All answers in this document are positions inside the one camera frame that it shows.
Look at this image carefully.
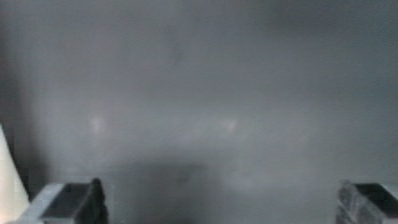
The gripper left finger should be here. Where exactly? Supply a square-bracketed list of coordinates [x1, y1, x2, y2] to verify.
[13, 178, 109, 224]

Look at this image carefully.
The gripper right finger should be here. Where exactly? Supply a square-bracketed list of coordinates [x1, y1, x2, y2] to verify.
[334, 181, 398, 224]

